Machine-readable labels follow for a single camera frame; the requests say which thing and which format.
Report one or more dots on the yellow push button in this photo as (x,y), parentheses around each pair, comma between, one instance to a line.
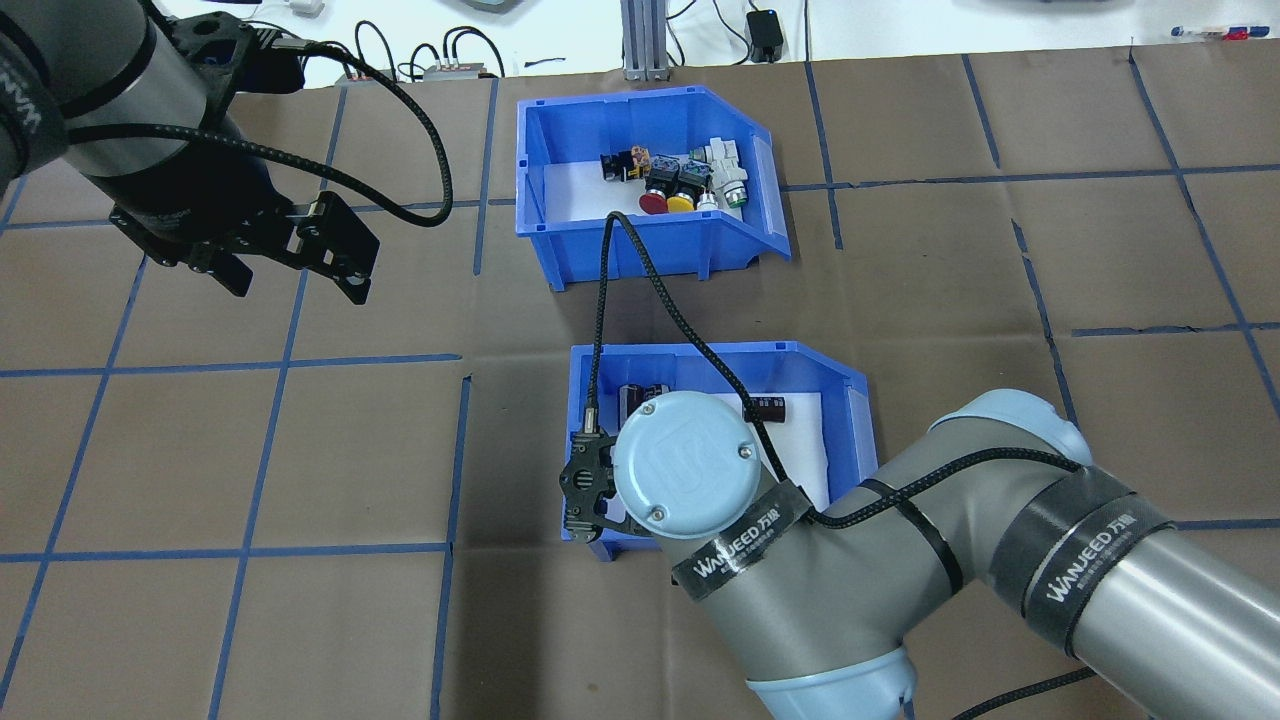
(686,188)

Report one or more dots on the white switch block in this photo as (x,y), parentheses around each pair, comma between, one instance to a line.
(720,152)

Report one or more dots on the blue plastic bin with buttons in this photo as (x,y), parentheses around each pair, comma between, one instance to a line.
(650,250)

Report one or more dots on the small white object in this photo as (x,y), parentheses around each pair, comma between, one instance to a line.
(307,7)

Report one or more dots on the grey round object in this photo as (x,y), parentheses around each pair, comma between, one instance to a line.
(490,5)

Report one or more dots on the blue plastic bin with capacitors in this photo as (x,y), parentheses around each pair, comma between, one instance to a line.
(800,365)

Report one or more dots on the aluminium profile post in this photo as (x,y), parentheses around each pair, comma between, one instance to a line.
(650,40)

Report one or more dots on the black and yellow selector switch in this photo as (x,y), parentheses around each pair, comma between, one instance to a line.
(625,165)

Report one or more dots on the grey connector box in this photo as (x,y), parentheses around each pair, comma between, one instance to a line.
(455,72)

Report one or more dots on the red marker pen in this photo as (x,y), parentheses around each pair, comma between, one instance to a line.
(1248,35)

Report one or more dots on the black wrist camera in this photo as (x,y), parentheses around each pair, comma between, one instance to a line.
(230,55)

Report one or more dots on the red mushroom push button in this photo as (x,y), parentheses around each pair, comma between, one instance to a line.
(657,190)

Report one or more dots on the blue marker pen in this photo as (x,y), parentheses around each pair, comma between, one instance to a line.
(1198,32)

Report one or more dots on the black power adapter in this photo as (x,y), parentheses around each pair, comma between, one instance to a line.
(766,35)

